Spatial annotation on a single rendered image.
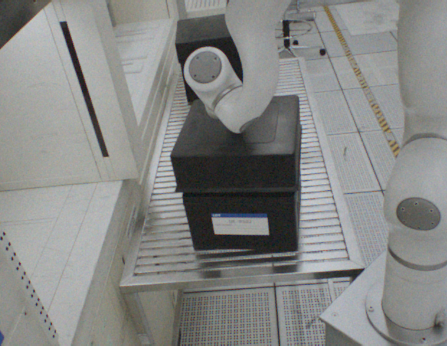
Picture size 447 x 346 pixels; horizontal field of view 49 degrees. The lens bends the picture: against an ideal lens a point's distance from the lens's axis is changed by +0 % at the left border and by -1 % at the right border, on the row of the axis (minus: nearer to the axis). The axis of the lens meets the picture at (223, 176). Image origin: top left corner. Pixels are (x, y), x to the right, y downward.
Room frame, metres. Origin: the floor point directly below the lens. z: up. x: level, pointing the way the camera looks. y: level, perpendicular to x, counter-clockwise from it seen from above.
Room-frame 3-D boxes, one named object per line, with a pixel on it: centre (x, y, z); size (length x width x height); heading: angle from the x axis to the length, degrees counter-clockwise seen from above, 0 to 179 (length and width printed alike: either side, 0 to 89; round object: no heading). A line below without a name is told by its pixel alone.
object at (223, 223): (1.05, -0.06, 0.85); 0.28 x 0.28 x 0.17; 75
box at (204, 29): (1.93, -0.05, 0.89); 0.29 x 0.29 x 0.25; 87
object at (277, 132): (1.05, -0.06, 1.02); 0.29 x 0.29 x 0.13; 76
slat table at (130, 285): (1.47, -0.07, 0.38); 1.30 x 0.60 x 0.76; 173
